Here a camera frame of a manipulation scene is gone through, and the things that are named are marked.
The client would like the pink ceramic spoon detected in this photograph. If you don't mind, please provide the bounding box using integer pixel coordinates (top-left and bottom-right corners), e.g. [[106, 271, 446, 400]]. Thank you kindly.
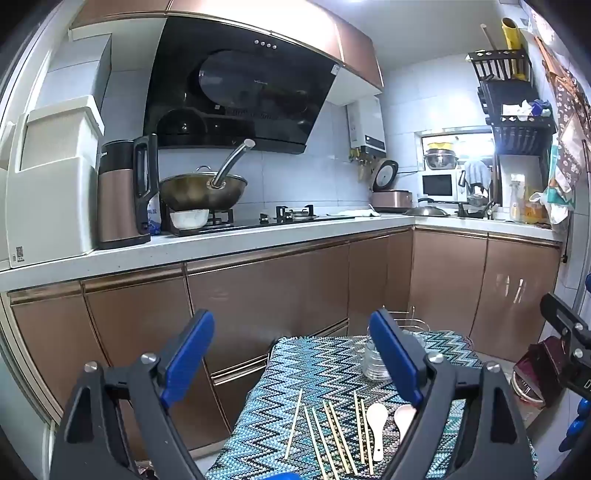
[[394, 404, 417, 441]]

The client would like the white ceramic spoon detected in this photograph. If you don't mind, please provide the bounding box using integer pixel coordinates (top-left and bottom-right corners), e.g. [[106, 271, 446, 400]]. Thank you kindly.
[[367, 403, 389, 462]]

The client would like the bamboo chopstick six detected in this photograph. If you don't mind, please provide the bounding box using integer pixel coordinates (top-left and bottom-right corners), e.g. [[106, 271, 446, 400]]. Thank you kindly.
[[361, 398, 375, 477]]

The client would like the bamboo chopstick four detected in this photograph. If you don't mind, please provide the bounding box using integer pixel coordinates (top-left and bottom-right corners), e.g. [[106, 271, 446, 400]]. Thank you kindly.
[[322, 400, 358, 475]]

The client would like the bamboo chopstick three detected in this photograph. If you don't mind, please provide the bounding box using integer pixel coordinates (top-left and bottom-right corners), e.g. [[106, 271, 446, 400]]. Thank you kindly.
[[311, 407, 339, 480]]

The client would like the bamboo chopstick two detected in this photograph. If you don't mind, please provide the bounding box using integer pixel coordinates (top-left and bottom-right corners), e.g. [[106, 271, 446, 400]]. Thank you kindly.
[[304, 405, 328, 480]]

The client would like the bamboo chopstick one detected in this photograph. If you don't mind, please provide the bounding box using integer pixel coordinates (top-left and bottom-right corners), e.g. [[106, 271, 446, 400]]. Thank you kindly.
[[283, 389, 304, 460]]

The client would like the bamboo chopstick five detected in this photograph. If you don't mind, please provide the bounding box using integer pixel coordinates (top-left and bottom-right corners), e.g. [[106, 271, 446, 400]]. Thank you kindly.
[[353, 391, 366, 465]]

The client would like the blue gloved right hand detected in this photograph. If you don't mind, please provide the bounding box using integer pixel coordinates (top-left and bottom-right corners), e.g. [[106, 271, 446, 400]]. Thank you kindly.
[[558, 399, 591, 452]]

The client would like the yellow detergent bottle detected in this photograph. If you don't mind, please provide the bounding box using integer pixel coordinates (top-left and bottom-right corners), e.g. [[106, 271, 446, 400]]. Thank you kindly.
[[524, 191, 548, 224]]

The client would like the zigzag woven table mat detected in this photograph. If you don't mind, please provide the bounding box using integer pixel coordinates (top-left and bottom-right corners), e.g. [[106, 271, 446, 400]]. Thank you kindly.
[[203, 329, 539, 480]]

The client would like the blue hanging towel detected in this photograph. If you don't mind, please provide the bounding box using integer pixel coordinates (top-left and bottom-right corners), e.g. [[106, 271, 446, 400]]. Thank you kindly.
[[464, 160, 492, 190]]

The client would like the white microwave oven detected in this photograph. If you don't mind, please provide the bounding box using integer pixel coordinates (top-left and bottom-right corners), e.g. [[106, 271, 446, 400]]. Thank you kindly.
[[420, 169, 467, 202]]

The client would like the white bowl on stove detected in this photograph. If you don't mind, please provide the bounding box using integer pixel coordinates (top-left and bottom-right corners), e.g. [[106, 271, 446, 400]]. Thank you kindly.
[[169, 209, 209, 230]]

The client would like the black dish rack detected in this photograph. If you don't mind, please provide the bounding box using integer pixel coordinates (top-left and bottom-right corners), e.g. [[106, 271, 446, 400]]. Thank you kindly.
[[467, 49, 555, 157]]

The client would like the steel pot with yellow lid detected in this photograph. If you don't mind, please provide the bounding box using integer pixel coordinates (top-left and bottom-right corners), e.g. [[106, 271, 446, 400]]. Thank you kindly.
[[424, 142, 458, 170]]

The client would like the black gas stove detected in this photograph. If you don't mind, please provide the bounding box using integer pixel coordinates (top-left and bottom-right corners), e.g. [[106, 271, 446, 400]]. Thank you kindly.
[[161, 204, 353, 237]]

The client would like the pink rice cooker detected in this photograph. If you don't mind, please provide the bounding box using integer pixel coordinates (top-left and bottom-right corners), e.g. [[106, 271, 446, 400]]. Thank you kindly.
[[370, 159, 413, 213]]

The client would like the white appliance box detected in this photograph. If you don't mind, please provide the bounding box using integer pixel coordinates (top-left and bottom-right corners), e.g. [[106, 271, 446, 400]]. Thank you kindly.
[[5, 95, 104, 268]]

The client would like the brown electric kettle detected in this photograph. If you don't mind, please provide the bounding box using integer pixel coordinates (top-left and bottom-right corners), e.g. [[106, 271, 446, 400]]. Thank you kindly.
[[98, 134, 159, 250]]

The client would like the white water heater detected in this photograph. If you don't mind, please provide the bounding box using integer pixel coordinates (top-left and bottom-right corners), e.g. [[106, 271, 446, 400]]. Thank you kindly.
[[346, 96, 387, 162]]

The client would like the black range hood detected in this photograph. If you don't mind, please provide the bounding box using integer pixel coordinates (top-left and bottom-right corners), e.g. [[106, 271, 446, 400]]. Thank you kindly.
[[143, 16, 339, 154]]

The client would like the wire utensil basket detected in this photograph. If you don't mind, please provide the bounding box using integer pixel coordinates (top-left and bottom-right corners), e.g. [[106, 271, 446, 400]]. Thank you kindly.
[[362, 307, 427, 382]]

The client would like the brass wok with handle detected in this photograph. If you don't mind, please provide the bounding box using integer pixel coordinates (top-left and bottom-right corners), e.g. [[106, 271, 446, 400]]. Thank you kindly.
[[160, 139, 256, 212]]

